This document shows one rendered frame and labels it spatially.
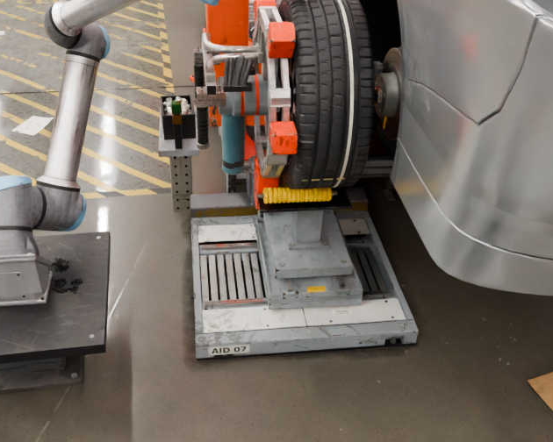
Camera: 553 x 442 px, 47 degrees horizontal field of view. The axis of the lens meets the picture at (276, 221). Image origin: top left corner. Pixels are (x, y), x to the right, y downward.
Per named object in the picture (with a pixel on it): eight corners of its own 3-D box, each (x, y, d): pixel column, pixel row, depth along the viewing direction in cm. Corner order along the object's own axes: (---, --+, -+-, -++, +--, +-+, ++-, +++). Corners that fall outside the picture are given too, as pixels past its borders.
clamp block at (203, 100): (226, 107, 202) (226, 91, 199) (197, 107, 201) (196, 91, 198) (225, 100, 206) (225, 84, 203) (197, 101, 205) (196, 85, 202)
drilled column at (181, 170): (193, 211, 312) (190, 134, 287) (173, 212, 310) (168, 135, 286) (193, 200, 320) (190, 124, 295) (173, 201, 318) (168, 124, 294)
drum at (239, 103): (280, 122, 221) (282, 83, 213) (219, 124, 219) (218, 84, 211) (275, 104, 233) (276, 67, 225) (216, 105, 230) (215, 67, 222)
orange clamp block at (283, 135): (292, 140, 203) (297, 154, 196) (268, 141, 202) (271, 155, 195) (293, 120, 199) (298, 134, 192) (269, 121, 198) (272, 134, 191)
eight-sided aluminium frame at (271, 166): (285, 203, 217) (294, 46, 185) (266, 203, 216) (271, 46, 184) (267, 128, 261) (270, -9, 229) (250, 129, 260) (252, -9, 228)
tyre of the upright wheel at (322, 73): (351, -49, 215) (323, 89, 271) (282, -50, 212) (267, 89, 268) (390, 99, 181) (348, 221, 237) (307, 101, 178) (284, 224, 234)
